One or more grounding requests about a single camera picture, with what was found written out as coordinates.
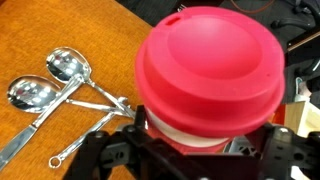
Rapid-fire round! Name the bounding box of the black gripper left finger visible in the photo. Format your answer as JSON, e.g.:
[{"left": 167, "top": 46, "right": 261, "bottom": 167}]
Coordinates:
[{"left": 62, "top": 104, "right": 174, "bottom": 180}]

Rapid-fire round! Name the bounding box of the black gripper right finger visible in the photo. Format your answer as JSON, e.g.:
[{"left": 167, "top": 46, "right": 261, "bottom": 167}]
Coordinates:
[{"left": 229, "top": 122, "right": 320, "bottom": 180}]

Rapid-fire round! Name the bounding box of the black chair base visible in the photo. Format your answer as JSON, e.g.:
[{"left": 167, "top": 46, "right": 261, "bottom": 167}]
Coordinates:
[{"left": 269, "top": 0, "right": 320, "bottom": 78}]

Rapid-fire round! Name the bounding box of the silver spoon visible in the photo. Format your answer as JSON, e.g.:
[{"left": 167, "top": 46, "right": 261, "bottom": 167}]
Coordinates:
[
  {"left": 45, "top": 46, "right": 137, "bottom": 120},
  {"left": 6, "top": 74, "right": 130, "bottom": 117}
]

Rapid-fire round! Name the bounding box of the orange fabric sofa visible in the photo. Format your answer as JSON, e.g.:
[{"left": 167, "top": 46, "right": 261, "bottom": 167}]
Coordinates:
[{"left": 0, "top": 0, "right": 153, "bottom": 180}]

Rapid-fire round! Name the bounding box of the thin metal ring-ended tool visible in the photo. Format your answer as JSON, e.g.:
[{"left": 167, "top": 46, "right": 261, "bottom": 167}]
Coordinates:
[{"left": 47, "top": 96, "right": 130, "bottom": 170}]

